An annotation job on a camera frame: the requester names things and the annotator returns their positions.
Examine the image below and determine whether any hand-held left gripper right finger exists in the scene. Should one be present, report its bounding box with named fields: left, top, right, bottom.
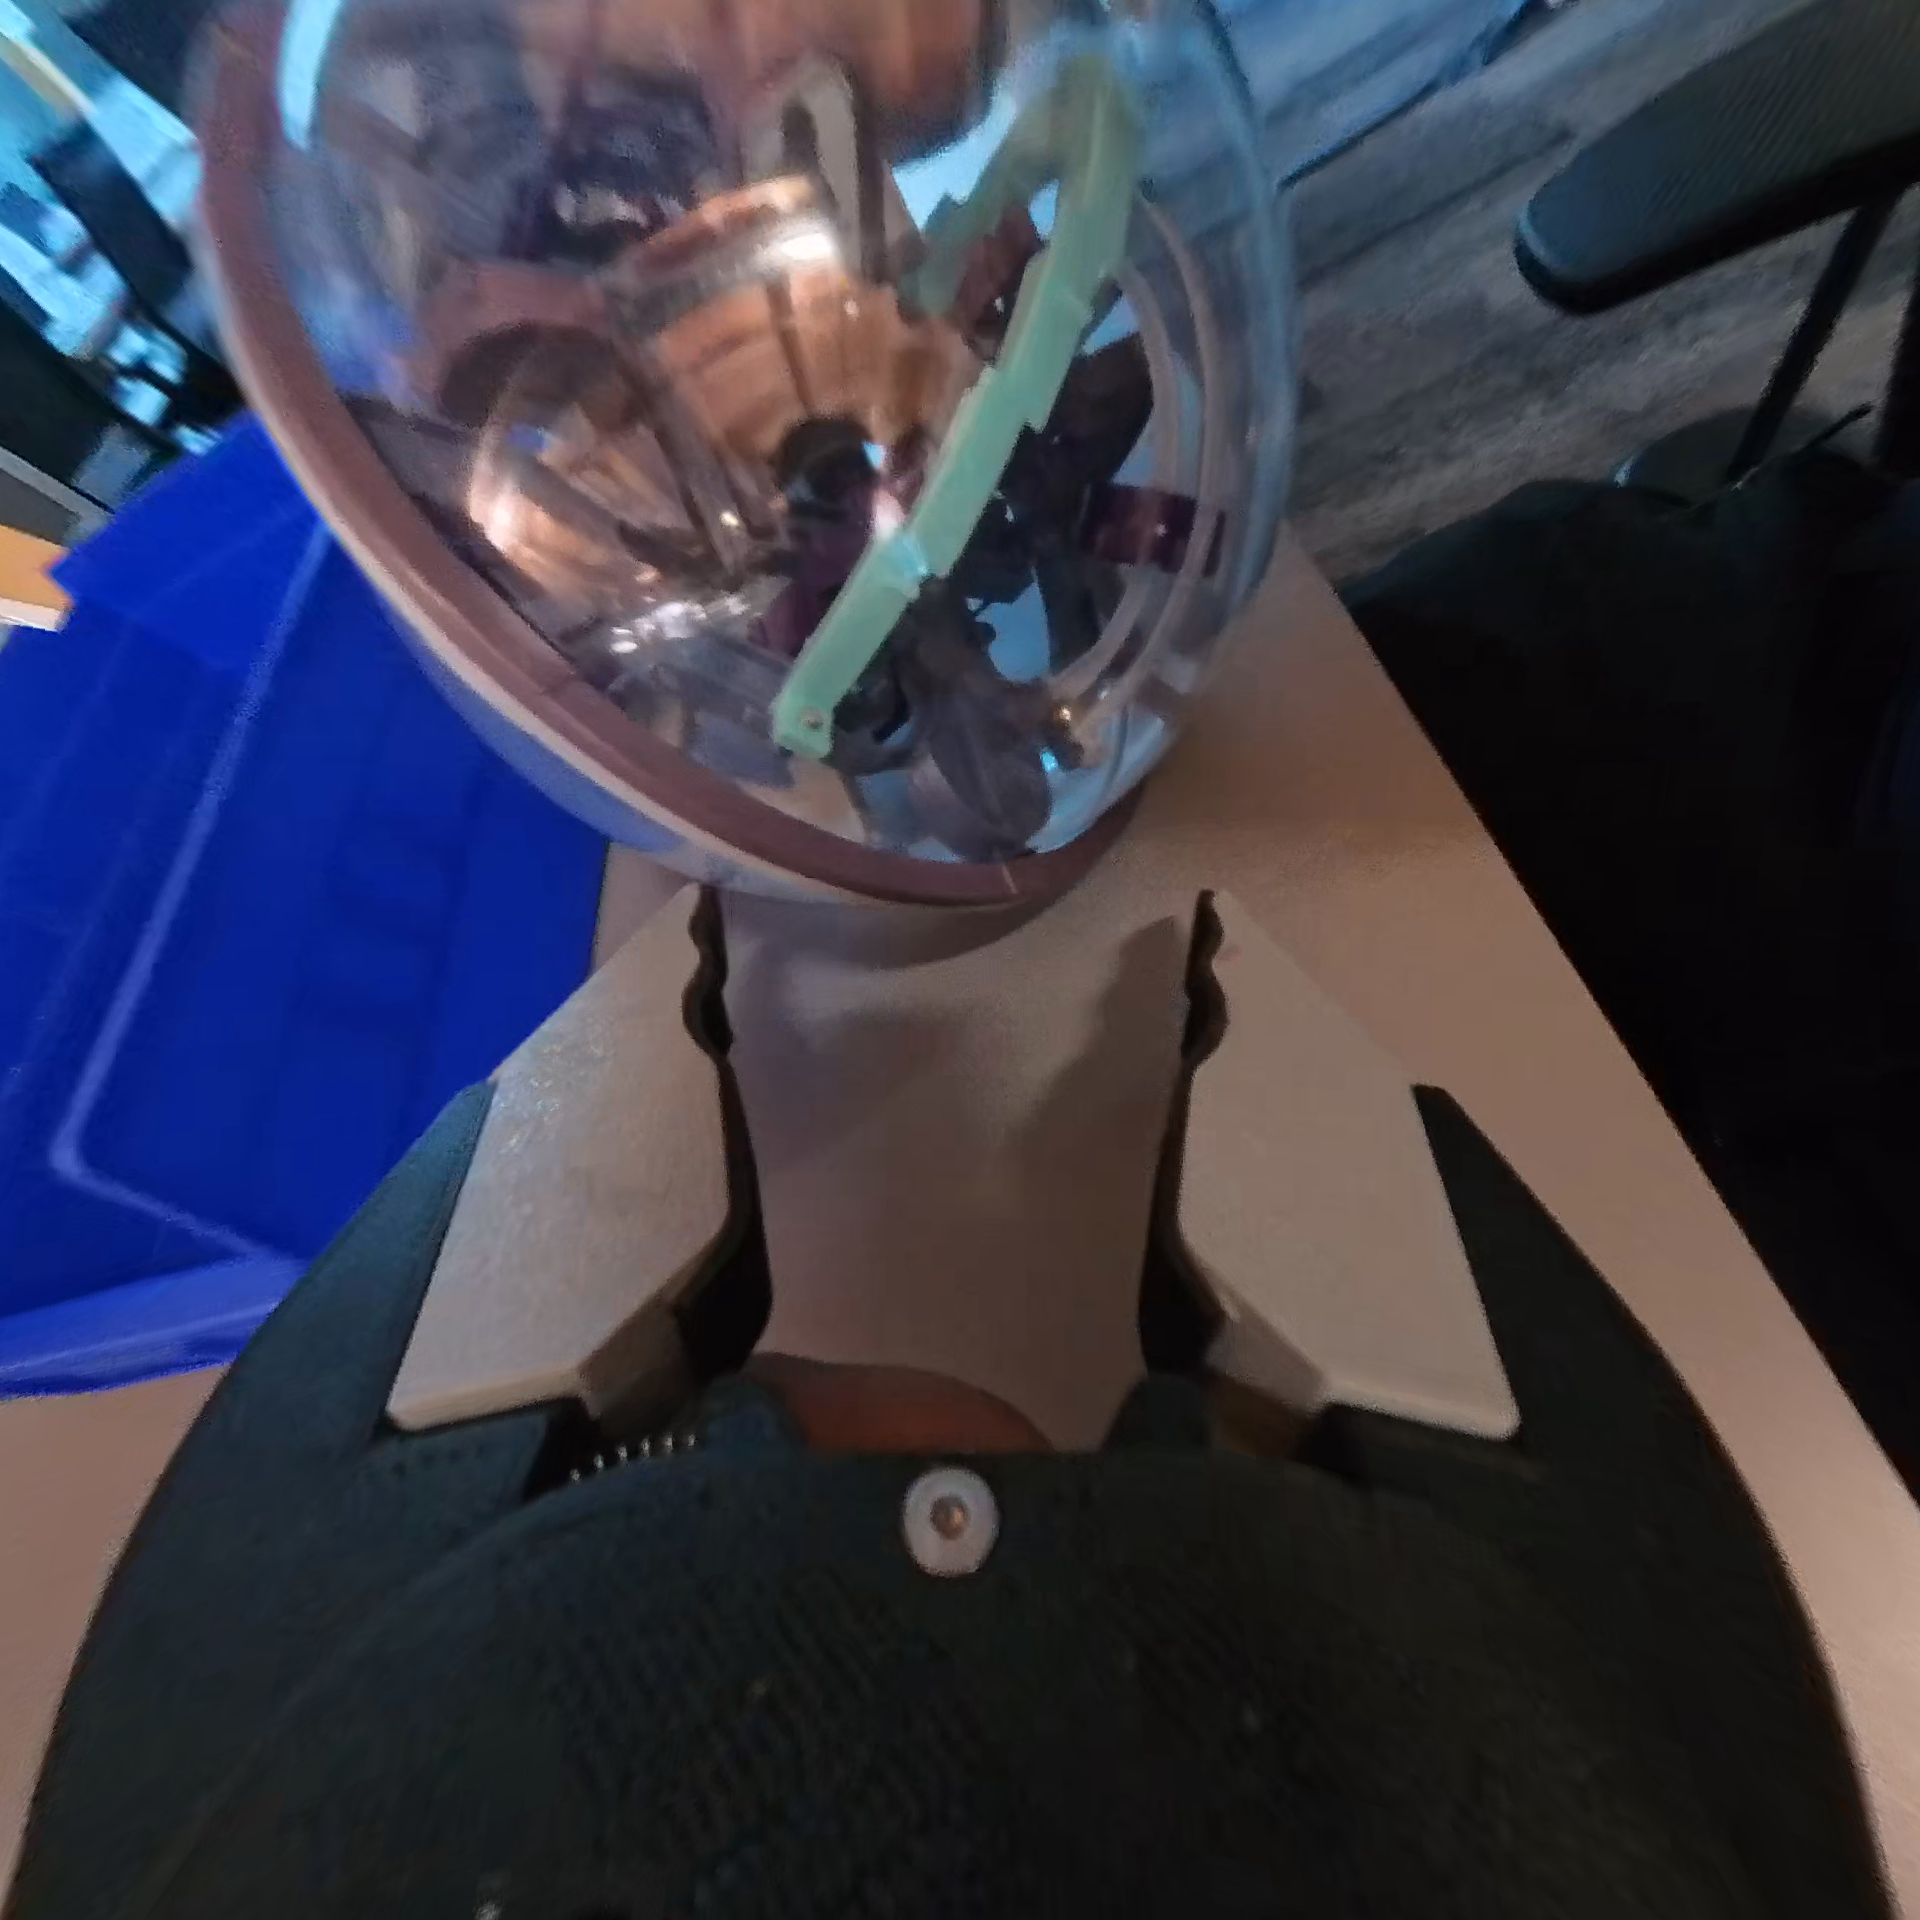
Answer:
left=1135, top=889, right=1524, bottom=1446

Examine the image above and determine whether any clear maze ball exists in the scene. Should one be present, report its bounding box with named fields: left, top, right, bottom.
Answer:
left=191, top=0, right=1301, bottom=913

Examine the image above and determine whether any blue plastic bin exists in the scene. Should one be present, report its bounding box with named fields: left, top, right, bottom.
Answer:
left=0, top=412, right=613, bottom=1389

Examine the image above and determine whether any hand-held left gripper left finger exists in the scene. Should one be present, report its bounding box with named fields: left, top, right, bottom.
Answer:
left=387, top=881, right=774, bottom=1431

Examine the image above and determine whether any black office chair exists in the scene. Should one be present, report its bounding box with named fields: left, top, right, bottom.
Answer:
left=1512, top=0, right=1920, bottom=499

